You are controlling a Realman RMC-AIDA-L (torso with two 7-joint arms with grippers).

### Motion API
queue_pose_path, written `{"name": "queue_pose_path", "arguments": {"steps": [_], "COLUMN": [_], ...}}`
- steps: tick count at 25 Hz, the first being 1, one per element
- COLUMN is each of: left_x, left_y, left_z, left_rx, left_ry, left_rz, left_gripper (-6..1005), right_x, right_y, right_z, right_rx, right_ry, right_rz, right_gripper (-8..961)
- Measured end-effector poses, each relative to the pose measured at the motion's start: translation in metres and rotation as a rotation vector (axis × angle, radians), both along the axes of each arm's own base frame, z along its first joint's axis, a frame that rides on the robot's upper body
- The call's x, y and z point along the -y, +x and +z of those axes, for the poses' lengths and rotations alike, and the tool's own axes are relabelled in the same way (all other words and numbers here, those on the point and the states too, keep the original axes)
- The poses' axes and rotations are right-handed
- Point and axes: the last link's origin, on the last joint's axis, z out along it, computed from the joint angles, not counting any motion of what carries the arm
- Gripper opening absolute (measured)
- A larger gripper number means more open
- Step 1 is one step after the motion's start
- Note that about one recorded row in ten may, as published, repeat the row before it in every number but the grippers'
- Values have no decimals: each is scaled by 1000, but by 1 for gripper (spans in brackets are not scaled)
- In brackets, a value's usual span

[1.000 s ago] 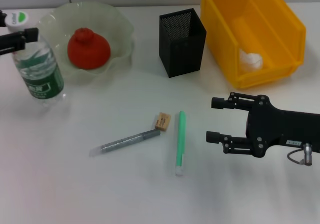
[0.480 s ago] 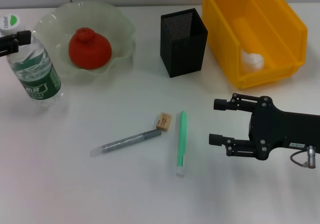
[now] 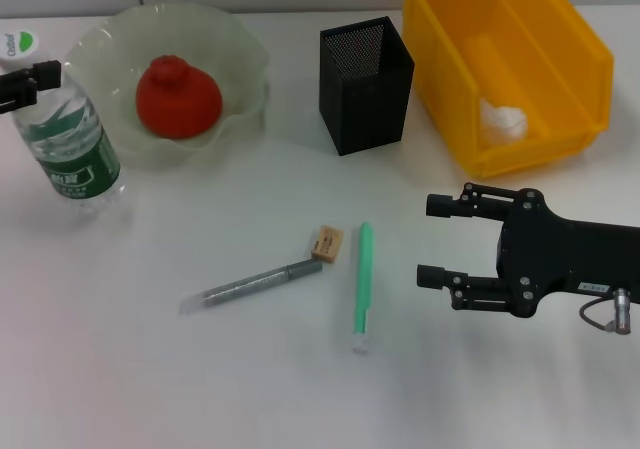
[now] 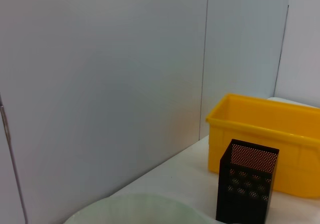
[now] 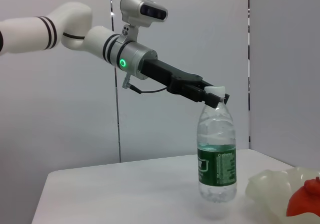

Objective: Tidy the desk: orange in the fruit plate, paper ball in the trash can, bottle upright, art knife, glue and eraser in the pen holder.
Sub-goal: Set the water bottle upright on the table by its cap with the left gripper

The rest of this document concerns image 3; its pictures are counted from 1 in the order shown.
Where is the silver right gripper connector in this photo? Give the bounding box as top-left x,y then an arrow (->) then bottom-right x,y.
612,287 -> 634,333

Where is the clear green-label water bottle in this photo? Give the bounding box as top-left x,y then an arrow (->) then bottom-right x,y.
0,16 -> 126,218

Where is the grey glitter pen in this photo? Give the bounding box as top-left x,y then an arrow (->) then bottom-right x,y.
178,260 -> 324,315

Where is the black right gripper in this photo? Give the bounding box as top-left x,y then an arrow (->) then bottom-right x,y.
415,182 -> 640,320

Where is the white paper ball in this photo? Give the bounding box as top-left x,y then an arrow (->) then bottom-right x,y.
479,97 -> 529,145

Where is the pale green glass fruit plate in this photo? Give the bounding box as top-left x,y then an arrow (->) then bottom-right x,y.
62,2 -> 271,170

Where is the thin right gripper cable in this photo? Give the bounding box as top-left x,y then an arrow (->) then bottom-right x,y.
579,298 -> 617,331

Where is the black mesh pen holder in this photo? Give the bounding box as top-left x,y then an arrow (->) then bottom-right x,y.
318,16 -> 416,158

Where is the yellow plastic bin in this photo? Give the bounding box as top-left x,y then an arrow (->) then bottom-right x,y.
397,0 -> 615,180

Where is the green pen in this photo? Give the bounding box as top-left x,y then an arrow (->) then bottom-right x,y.
351,222 -> 375,354

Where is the beige eraser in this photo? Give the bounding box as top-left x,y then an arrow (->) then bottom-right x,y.
310,225 -> 344,264

